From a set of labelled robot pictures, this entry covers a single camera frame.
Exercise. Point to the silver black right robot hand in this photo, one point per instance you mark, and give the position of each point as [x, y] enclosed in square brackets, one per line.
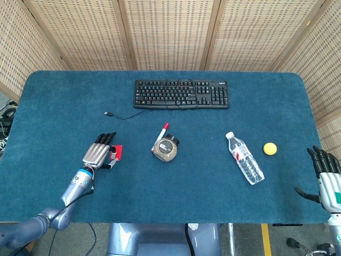
[330, 189]

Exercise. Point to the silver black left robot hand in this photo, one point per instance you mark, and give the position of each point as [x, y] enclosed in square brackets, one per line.
[96, 154]

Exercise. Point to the red rectangular block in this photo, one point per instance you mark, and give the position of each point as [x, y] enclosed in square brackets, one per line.
[119, 152]

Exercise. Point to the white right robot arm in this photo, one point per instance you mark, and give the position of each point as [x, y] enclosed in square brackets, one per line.
[335, 232]

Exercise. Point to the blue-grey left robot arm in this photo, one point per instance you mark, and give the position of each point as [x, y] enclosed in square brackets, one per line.
[74, 189]

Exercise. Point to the black knob with metal rod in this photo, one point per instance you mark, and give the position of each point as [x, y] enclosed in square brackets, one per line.
[291, 242]

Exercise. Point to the seed jar with black lid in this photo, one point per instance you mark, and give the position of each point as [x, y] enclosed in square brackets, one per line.
[165, 150]

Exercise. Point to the red white marker pen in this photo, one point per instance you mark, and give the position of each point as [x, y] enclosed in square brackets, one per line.
[163, 132]

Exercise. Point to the yellow ball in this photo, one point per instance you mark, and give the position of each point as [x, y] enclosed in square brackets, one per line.
[270, 148]

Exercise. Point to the clear plastic water bottle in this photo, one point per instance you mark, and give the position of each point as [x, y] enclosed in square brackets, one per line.
[246, 160]

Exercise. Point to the blue felt table mat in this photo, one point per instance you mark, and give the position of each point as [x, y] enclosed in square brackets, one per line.
[186, 192]

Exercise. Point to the black computer keyboard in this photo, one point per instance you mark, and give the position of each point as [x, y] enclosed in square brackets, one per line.
[181, 94]

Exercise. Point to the blue-grey robot torso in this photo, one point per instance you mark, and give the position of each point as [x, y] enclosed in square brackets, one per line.
[160, 240]

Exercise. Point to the metal pole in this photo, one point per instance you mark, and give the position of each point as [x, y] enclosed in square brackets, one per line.
[231, 240]

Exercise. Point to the woven bamboo folding screen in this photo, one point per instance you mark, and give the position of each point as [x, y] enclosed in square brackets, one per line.
[170, 32]

